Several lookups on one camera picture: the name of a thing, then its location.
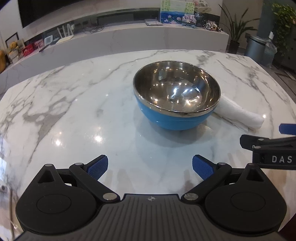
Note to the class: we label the black white cow figurines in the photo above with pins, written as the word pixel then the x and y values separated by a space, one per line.
pixel 211 25

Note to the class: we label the dark glass jar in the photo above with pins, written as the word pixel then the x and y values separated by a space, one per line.
pixel 199 18

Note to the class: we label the yellow stuffed toy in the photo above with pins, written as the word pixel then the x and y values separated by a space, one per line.
pixel 13 47

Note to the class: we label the white router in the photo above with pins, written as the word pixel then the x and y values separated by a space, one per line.
pixel 64 39

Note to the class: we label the black pen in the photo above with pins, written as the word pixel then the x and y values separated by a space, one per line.
pixel 44 48

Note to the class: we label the lotus pond painting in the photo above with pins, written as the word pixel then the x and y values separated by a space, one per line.
pixel 173 14

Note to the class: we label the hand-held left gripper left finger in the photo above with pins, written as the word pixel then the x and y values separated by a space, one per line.
pixel 98 166

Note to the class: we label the colourful photo stand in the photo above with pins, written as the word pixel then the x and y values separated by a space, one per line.
pixel 189 19

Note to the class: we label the grey trash can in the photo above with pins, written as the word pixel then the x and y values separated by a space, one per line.
pixel 254 48

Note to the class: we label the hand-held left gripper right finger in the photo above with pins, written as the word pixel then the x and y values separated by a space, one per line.
pixel 202 166

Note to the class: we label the black framed picture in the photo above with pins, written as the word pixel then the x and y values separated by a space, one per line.
pixel 11 39

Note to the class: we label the white paper towel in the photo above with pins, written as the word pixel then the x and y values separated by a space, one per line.
pixel 238 113

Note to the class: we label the red patterned box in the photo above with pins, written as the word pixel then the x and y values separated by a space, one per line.
pixel 38 44

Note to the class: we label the blue steel bowl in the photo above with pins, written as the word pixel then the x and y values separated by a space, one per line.
pixel 161 115

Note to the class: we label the painted paper fan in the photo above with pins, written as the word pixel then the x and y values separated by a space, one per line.
pixel 202 5

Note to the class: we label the white marble media bench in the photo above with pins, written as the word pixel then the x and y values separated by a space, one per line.
pixel 138 39

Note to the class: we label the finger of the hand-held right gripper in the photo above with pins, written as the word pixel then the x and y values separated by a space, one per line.
pixel 288 128
pixel 266 141

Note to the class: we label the green leafy vine plant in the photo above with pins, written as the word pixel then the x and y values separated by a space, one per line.
pixel 284 20

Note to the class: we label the potted plant with long leaves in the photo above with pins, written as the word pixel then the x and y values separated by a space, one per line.
pixel 233 47

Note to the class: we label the black television screen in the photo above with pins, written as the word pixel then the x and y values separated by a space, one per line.
pixel 69 9

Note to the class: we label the grey flat box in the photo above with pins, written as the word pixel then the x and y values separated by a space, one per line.
pixel 153 22

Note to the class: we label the white digital clock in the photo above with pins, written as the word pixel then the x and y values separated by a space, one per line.
pixel 48 40

